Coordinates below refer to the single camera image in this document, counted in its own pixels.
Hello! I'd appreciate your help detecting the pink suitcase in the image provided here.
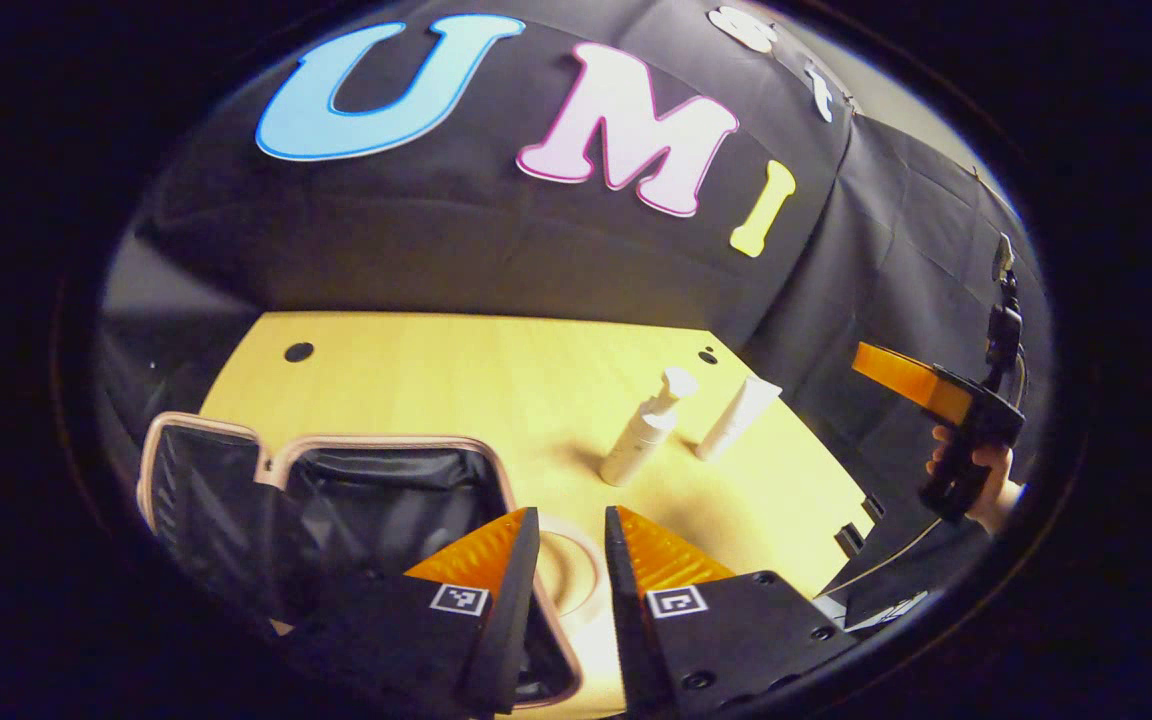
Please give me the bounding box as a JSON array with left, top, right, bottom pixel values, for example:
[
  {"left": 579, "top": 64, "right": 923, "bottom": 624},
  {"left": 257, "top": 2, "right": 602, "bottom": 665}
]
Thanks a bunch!
[{"left": 136, "top": 410, "right": 605, "bottom": 713}]

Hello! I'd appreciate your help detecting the white squeeze tube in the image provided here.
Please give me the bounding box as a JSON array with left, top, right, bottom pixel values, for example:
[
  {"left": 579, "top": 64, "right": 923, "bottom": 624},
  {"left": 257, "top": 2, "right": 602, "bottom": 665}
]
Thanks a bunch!
[{"left": 693, "top": 376, "right": 785, "bottom": 463}]

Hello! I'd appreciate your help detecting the thin cable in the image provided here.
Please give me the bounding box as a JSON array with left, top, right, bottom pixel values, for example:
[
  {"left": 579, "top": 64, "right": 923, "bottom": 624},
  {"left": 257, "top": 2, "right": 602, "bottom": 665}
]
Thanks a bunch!
[{"left": 816, "top": 517, "right": 947, "bottom": 601}]

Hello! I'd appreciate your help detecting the black table bracket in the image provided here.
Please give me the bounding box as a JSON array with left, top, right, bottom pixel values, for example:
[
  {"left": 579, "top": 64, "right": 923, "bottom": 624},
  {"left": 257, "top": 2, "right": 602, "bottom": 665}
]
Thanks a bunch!
[{"left": 833, "top": 494, "right": 887, "bottom": 559}]

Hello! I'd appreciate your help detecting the white pump bottle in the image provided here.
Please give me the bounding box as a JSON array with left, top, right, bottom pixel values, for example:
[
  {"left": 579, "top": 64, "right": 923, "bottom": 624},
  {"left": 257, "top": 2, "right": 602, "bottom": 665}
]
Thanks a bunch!
[{"left": 600, "top": 366, "right": 700, "bottom": 489}]

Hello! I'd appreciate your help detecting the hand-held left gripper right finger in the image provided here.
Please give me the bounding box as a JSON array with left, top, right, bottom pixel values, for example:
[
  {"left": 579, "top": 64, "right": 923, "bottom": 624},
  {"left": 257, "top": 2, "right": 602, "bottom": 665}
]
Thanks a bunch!
[{"left": 604, "top": 505, "right": 859, "bottom": 720}]

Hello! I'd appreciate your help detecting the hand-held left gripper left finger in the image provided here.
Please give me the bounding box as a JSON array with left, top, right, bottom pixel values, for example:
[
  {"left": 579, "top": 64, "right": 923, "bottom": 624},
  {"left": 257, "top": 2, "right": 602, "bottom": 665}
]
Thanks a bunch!
[{"left": 281, "top": 507, "right": 542, "bottom": 720}]

